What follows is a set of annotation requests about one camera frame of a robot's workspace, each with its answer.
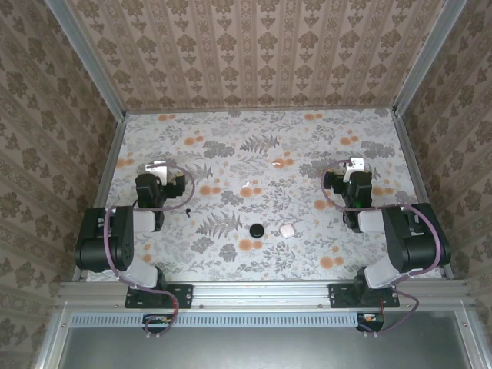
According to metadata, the black electronics connector box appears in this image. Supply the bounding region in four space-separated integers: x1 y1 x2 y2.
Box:
142 313 175 334
356 311 385 332

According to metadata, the grey metal sheet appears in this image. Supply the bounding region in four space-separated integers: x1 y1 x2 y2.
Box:
34 307 492 369

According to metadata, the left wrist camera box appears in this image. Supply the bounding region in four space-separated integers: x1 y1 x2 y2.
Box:
145 160 170 182

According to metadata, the aluminium frame side rail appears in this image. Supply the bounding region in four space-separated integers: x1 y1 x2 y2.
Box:
391 111 457 280
71 113 128 284

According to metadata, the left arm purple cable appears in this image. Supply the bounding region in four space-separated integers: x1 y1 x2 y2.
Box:
102 163 197 341

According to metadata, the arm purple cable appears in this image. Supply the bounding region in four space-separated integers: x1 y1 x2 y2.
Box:
321 159 443 339
102 163 197 341

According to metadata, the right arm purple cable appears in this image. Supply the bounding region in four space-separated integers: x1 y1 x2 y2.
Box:
321 159 443 339

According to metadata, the wide aluminium extrusion rail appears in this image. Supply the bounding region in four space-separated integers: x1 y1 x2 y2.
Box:
57 279 476 313

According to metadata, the aluminium frame post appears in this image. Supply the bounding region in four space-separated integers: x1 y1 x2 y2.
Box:
45 0 128 120
391 0 469 118

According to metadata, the grey slotted cable duct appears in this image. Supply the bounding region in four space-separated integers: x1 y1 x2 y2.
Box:
71 311 385 328

